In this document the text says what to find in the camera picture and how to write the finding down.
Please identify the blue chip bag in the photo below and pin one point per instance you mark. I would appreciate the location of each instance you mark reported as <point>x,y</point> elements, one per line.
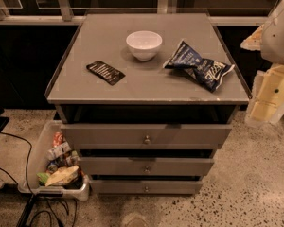
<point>207,72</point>

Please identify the grey drawer cabinet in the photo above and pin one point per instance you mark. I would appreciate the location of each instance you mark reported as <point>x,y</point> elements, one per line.
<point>149,93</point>

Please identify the white labelled bottle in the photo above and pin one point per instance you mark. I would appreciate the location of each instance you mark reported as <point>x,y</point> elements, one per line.
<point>58,151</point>

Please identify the metal window railing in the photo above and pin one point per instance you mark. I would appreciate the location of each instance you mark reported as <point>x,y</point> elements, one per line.
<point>220,12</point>

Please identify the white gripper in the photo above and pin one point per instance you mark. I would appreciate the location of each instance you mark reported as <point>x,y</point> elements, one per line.
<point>279,38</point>

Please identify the grey top drawer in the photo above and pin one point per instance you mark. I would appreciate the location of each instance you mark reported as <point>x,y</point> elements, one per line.
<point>146,136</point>

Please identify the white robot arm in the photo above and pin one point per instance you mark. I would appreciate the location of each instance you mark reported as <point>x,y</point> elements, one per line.
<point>272,45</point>

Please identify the white ceramic bowl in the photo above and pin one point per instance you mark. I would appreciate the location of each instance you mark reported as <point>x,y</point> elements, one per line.
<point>144,45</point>

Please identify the red soda can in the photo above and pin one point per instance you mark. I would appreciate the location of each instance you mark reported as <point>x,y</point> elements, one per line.
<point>57,139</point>

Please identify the dark can in bin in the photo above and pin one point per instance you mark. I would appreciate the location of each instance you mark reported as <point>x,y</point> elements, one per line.
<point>52,167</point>

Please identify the grey bottom drawer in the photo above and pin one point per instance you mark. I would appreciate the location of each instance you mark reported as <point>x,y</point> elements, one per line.
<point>151,187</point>

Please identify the green snack packet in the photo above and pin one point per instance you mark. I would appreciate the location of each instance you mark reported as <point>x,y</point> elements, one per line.
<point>42,178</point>

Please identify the black snack packet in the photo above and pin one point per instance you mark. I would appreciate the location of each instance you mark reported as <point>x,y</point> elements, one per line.
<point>105,72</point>

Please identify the yellow snack bag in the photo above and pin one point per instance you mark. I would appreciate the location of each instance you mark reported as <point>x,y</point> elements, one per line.
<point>63,176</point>

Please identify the grey middle drawer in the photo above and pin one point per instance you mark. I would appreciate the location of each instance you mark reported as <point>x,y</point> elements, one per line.
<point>146,166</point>

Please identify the grey drawer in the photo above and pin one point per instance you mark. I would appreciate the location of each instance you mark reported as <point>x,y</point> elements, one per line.
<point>151,187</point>
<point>146,166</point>
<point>146,136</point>

